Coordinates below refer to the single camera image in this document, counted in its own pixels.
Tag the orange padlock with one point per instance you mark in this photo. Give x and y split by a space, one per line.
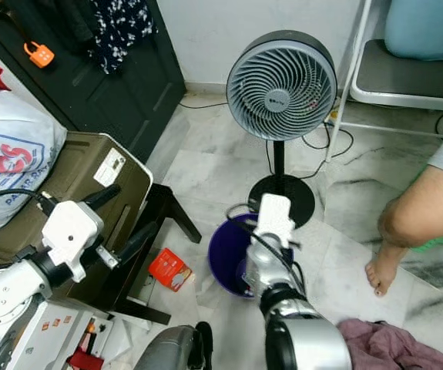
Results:
39 55

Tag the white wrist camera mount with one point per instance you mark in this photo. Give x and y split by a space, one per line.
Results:
275 216
71 231

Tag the purple plastic bucket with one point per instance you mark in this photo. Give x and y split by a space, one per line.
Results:
223 254

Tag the black wardrobe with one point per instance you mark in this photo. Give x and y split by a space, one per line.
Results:
121 108

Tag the olive green suitcase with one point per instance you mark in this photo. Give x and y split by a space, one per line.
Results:
90 177

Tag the small red packet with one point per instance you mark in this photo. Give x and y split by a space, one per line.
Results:
169 270

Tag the light blue cushion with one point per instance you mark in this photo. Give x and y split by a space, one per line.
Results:
425 27

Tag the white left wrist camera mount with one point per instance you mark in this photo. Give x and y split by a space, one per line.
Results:
71 231

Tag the white printed plastic bag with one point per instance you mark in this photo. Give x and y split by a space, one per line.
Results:
13 131

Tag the small red box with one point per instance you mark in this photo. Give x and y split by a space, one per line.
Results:
85 361

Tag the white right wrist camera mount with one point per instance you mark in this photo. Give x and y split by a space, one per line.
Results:
275 216

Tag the person in grey shorts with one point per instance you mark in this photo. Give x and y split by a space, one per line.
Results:
414 216

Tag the white open cardboard box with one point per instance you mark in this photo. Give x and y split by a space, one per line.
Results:
52 331

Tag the grey robot left leg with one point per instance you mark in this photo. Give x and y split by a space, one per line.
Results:
167 351

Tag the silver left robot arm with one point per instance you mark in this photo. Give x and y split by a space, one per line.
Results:
5 301

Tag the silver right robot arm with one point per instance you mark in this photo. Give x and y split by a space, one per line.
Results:
306 343

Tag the grey standing fan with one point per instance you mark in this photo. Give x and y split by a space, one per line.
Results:
281 85

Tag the white metal chair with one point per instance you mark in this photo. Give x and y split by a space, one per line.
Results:
406 77

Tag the dark floral garment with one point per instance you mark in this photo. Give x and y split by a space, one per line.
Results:
121 31

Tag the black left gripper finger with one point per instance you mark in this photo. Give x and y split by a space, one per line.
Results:
140 241
102 196

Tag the black low table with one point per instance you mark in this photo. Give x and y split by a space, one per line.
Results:
171 204

